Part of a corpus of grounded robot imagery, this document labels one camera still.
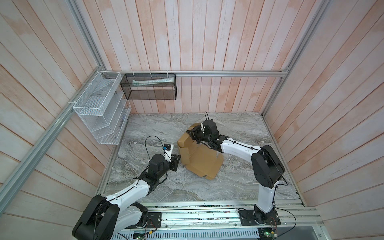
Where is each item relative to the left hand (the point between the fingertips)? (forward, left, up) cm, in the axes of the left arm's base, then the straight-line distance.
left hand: (178, 157), depth 84 cm
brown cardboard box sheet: (+5, -13, -11) cm, 18 cm away
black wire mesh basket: (+48, +22, +15) cm, 55 cm away
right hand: (+14, -3, +8) cm, 16 cm away
